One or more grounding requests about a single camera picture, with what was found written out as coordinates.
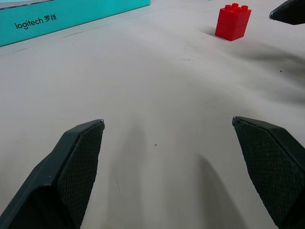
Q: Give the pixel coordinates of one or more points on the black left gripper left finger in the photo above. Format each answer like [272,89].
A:
[59,176]

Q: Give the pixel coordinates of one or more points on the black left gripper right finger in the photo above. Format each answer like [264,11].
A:
[271,164]

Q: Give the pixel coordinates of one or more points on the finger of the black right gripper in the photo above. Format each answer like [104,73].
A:
[289,12]

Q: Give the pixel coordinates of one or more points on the red toy building block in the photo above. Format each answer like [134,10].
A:
[232,22]

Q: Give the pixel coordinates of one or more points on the teal Logitech cardboard box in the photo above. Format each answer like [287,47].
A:
[59,16]

